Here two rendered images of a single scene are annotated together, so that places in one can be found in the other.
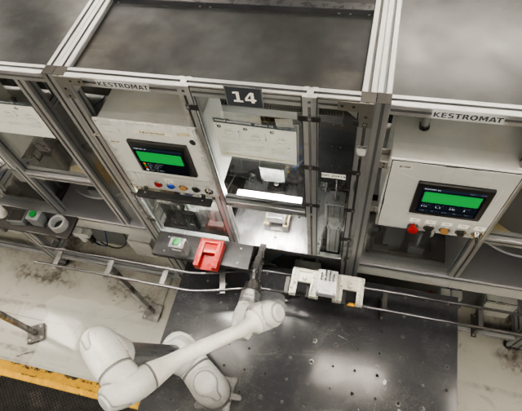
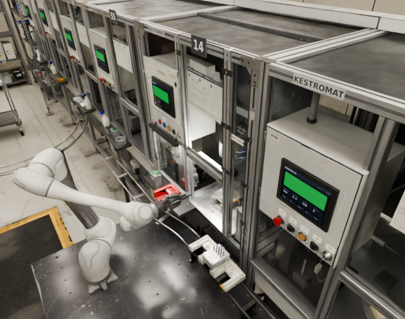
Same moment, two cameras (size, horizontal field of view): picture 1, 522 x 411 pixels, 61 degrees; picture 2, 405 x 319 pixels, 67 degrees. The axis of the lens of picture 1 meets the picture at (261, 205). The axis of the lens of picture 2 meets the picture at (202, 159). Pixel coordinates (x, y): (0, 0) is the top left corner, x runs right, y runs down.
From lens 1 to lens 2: 1.07 m
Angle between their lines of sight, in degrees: 32
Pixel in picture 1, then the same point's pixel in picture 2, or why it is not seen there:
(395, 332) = not seen: outside the picture
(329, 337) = (193, 304)
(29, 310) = not seen: hidden behind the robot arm
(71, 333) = not seen: hidden behind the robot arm
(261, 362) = (139, 281)
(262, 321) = (131, 210)
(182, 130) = (172, 71)
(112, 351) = (47, 158)
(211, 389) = (88, 254)
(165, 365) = (61, 188)
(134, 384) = (35, 177)
